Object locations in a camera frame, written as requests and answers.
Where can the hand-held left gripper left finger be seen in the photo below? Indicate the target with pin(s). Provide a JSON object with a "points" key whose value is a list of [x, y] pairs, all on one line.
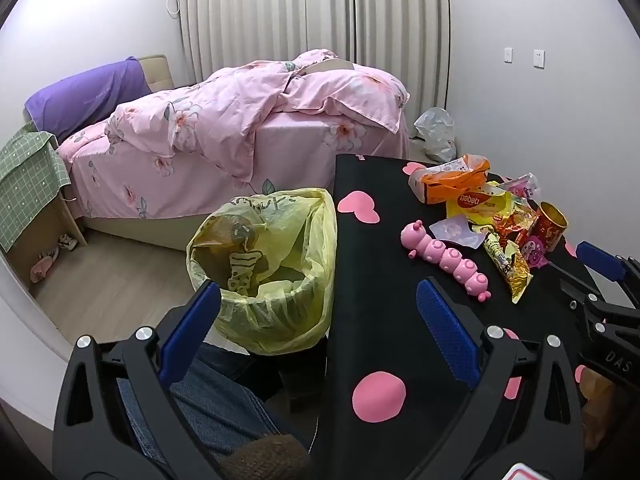
{"points": [[192, 332]]}

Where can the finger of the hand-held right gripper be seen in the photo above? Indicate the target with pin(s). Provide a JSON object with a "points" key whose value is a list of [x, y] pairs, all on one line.
{"points": [[575, 297], [600, 260]]}

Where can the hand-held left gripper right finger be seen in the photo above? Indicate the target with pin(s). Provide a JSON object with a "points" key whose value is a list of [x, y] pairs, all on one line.
{"points": [[447, 335]]}

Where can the pink round packet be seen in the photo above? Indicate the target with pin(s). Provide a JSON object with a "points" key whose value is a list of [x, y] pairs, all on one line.
{"points": [[536, 251]]}

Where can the red and gold can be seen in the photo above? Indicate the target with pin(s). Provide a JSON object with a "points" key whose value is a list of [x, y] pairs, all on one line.
{"points": [[550, 225]]}

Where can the gold foil wrapper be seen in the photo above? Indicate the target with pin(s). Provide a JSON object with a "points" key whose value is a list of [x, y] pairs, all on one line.
{"points": [[517, 275]]}

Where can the white stick packet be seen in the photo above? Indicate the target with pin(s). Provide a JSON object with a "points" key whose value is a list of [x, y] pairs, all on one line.
{"points": [[497, 252]]}

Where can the red orange foil wrapper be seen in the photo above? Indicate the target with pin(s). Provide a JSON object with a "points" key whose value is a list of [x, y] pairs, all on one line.
{"points": [[515, 225]]}

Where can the lilac translucent wrapper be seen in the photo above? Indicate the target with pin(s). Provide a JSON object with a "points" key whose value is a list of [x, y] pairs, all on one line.
{"points": [[455, 230]]}

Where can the pink clear packet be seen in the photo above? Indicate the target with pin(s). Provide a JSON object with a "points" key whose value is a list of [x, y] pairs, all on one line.
{"points": [[522, 187]]}

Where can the yellow snack packet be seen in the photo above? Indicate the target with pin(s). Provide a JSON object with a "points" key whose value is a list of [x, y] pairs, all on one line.
{"points": [[475, 210]]}

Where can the waste bin with yellow bag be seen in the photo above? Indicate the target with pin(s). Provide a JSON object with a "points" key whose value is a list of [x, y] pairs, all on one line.
{"points": [[300, 240]]}

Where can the orange snack packet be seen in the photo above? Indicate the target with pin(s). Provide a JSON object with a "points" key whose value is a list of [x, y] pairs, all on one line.
{"points": [[450, 180]]}

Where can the person's right hand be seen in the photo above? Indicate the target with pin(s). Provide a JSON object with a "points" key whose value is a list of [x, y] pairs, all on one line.
{"points": [[597, 387]]}

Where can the person's leg in jeans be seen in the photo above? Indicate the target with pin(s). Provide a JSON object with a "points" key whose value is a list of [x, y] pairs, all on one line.
{"points": [[215, 410]]}

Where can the pink caterpillar toy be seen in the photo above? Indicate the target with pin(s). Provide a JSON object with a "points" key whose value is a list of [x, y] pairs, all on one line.
{"points": [[440, 252]]}

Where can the black mat with pink print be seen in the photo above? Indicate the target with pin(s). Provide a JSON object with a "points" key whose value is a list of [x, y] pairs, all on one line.
{"points": [[380, 280]]}

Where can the white shoe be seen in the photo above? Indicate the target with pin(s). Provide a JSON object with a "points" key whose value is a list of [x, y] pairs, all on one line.
{"points": [[67, 242]]}

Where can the pink slipper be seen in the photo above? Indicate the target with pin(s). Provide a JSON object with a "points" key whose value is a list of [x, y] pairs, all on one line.
{"points": [[42, 267]]}

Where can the wooden nightstand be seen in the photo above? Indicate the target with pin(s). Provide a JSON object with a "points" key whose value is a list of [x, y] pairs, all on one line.
{"points": [[55, 230]]}

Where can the white plastic bag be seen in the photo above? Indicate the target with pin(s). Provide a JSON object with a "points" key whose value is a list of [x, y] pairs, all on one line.
{"points": [[435, 132]]}

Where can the bed with pink sheet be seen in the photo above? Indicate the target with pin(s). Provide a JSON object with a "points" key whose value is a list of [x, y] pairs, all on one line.
{"points": [[280, 145]]}

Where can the green checked cloth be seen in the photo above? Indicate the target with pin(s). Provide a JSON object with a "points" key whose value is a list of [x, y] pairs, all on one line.
{"points": [[27, 180]]}

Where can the purple pillow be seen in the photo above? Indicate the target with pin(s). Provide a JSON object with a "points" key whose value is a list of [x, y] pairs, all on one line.
{"points": [[85, 97]]}

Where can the beige headboard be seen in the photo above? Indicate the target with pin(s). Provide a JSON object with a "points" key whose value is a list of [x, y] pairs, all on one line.
{"points": [[157, 72]]}

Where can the beige pleated curtain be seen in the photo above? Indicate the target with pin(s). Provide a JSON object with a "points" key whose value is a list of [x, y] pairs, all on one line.
{"points": [[250, 10]]}

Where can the white wall switch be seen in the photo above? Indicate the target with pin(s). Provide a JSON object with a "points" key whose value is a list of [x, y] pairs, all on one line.
{"points": [[538, 58], [508, 55]]}

